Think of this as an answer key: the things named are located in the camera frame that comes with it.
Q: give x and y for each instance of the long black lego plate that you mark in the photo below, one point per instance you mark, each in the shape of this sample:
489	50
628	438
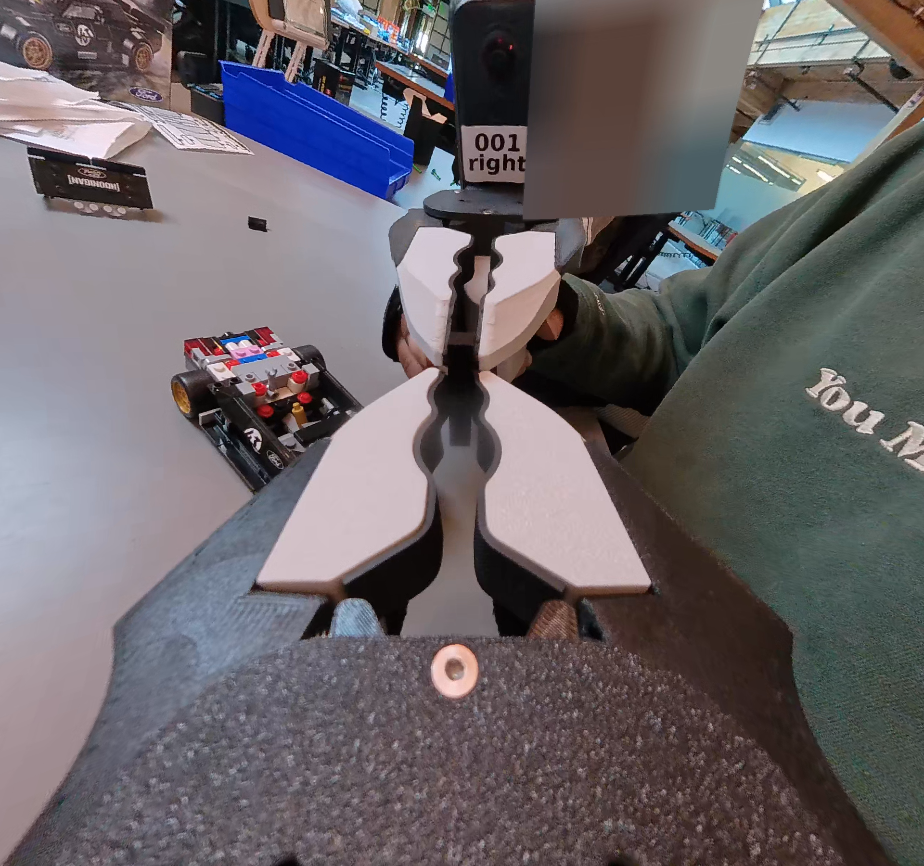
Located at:
459	375

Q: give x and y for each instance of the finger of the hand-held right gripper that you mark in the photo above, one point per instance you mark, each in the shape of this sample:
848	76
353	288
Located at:
517	296
430	296

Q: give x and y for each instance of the lego set box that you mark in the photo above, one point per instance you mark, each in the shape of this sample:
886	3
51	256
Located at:
80	15

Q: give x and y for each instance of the tiny black lego piece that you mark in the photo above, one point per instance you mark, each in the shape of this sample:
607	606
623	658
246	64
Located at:
259	224

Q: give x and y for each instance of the person's green sweatshirt torso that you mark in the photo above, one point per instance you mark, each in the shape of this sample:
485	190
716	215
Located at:
809	520

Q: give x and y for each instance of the person's right forearm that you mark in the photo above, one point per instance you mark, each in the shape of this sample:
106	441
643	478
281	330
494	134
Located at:
635	325

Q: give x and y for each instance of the blue plastic bin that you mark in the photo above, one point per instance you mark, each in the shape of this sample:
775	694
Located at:
311	123

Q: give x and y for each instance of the crumpled white paper bags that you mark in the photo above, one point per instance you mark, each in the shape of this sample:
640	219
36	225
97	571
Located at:
65	116

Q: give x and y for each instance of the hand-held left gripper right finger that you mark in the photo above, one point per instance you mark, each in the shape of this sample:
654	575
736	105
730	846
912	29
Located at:
563	498

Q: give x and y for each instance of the folded paper sheet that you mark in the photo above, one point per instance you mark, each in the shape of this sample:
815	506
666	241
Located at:
195	130

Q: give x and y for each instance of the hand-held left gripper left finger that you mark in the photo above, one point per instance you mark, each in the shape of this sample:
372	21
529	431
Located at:
361	498

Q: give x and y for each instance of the black printed lego plate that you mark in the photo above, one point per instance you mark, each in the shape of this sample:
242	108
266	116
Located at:
90	181

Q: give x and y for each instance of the black lego car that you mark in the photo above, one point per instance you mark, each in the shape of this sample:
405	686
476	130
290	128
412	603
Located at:
260	404

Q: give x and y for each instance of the person's right hand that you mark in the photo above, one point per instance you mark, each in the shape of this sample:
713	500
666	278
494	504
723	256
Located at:
409	354

